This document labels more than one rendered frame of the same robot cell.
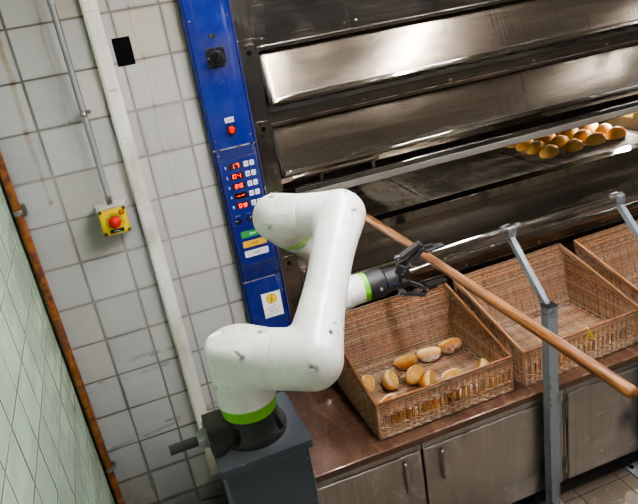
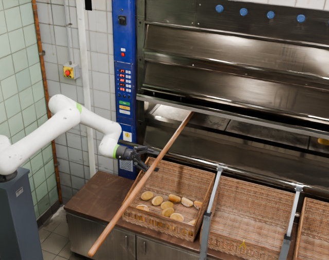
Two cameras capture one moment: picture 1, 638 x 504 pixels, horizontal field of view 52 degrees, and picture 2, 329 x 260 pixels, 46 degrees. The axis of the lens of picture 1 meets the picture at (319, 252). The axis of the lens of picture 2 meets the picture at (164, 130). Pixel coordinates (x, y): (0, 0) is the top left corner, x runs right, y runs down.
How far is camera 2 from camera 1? 1.73 m
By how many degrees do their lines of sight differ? 34
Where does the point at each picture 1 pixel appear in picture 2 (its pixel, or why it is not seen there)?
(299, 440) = (3, 187)
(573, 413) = not seen: outside the picture
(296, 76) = (160, 41)
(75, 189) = (62, 52)
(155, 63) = (99, 13)
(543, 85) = (310, 101)
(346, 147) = (177, 84)
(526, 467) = not seen: outside the picture
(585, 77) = not seen: outside the picture
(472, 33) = (266, 54)
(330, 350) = (2, 162)
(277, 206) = (52, 101)
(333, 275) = (32, 138)
